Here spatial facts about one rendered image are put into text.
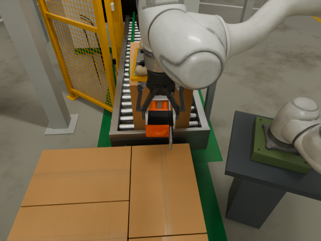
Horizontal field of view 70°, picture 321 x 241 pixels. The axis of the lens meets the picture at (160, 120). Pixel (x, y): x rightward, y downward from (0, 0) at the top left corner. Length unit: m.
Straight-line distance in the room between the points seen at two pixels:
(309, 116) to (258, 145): 0.28
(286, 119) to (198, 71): 0.89
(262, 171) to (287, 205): 0.92
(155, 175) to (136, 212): 0.25
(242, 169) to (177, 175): 0.39
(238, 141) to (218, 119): 1.25
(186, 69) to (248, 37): 0.16
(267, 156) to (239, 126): 0.29
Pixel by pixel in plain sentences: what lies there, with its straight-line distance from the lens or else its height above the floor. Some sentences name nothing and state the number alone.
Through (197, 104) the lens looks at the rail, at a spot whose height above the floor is 0.59.
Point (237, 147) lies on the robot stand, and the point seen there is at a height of 0.75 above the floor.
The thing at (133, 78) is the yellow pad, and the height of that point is 1.11.
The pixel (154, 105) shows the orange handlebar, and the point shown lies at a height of 1.23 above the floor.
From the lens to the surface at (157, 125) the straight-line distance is 0.71.
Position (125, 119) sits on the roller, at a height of 0.54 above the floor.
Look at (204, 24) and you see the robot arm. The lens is 0.42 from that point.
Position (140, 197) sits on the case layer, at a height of 0.54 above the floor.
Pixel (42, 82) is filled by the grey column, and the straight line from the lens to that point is 2.31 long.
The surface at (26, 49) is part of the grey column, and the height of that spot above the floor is 0.91.
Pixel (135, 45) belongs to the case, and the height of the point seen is 0.95.
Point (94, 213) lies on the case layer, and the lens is 1.37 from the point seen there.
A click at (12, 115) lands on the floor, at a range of 3.11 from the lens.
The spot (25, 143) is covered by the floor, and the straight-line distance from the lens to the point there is 2.68.
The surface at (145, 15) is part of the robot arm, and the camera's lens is 0.53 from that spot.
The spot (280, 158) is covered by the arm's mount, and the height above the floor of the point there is 0.81.
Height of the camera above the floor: 1.75
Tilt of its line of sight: 43 degrees down
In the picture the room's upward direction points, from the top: straight up
